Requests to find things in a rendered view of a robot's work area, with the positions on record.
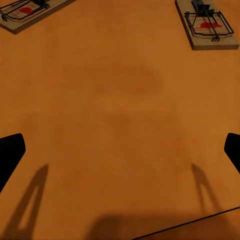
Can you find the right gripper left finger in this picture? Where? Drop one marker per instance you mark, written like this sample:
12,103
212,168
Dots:
12,149

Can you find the cabinet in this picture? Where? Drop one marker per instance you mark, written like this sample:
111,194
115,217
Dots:
124,126

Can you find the mousetrap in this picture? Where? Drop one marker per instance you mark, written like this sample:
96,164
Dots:
205,26
22,14

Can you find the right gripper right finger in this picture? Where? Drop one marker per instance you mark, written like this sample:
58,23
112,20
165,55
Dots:
232,149

